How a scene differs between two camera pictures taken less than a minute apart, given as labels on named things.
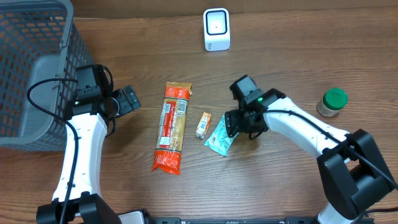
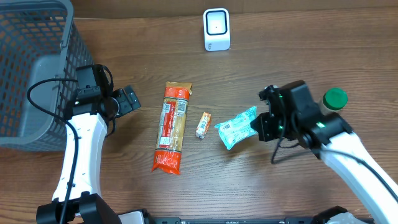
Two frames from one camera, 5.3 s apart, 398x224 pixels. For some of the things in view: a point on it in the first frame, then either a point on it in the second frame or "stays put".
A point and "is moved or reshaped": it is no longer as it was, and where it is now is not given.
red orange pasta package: (171, 127) stays put
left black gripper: (129, 99) stays put
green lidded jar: (333, 101) stays put
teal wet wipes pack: (219, 139) is moved or reshaped
